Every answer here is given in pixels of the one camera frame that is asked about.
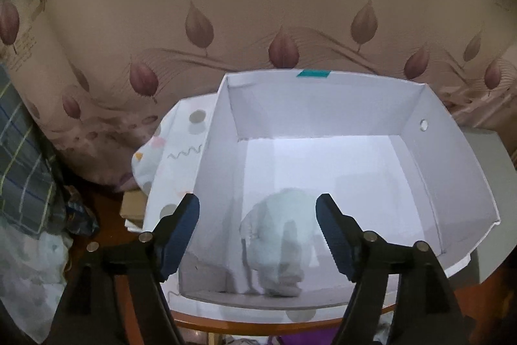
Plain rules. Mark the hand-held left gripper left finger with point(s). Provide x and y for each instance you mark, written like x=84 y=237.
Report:
x=181 y=234

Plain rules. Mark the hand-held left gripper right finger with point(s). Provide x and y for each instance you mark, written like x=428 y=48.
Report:
x=331 y=234

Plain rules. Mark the white underwear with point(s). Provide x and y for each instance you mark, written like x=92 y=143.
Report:
x=278 y=223

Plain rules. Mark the white shoe box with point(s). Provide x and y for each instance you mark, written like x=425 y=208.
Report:
x=323 y=155

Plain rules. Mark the brown cardboard box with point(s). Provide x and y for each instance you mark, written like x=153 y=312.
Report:
x=133 y=203

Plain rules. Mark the dark patterned cloth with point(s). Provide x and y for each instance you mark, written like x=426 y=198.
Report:
x=80 y=211

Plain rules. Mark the purple cloth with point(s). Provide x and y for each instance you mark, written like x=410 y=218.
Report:
x=299 y=341

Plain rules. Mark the grey plaid cloth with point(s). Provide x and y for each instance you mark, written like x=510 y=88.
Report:
x=24 y=167

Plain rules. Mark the leaf print fabric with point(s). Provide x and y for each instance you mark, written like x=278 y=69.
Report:
x=258 y=5

